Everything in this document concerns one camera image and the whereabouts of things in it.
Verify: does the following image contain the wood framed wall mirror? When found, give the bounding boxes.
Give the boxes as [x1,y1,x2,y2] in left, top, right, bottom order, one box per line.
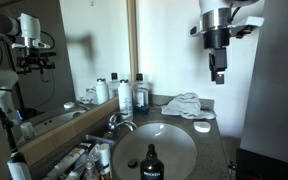
[0,0,139,168]

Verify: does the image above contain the white printed water bottle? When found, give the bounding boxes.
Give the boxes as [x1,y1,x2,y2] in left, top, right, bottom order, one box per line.
[117,79,134,122]

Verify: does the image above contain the blue mouthwash bottle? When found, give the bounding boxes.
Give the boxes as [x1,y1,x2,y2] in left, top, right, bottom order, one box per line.
[132,73,151,115]

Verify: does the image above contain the metal mesh organizer tray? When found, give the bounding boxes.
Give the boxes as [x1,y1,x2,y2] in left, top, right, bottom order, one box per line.
[83,134,117,150]

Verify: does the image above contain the black dropper bottle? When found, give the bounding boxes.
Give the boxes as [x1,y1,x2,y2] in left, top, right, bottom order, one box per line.
[139,143,165,180]

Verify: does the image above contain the white soap bar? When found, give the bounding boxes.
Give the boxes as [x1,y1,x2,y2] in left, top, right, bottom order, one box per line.
[193,121,212,134]

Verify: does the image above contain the crumpled white towel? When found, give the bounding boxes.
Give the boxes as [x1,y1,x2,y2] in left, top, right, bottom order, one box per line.
[160,92,217,120]

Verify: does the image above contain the chrome faucet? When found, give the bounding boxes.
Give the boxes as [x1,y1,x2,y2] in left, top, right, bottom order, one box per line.
[107,112,138,134]

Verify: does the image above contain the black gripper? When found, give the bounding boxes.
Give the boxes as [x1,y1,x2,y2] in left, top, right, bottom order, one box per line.
[203,29,232,85]

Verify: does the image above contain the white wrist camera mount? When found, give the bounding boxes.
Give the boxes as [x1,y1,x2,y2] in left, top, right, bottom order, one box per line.
[231,15,265,38]

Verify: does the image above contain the white door panel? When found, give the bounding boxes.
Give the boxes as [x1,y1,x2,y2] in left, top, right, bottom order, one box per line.
[239,0,288,168]

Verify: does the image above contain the chrome drain stopper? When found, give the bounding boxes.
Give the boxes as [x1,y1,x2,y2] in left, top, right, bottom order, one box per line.
[127,159,139,169]

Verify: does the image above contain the white cylindrical tube bottle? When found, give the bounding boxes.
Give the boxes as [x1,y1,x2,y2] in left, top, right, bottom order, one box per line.
[97,143,113,180]

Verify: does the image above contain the small clear bottle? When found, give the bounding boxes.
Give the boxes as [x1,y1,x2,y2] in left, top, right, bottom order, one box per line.
[85,156,99,180]

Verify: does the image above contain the black equipment box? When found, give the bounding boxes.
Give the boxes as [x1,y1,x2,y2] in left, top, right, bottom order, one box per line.
[235,148,288,180]

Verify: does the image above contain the white oval sink basin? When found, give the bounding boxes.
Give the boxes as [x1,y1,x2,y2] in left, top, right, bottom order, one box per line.
[112,122,198,180]

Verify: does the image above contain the white toothpaste tube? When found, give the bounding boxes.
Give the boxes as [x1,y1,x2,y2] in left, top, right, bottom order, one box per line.
[65,166,86,180]
[45,148,87,180]

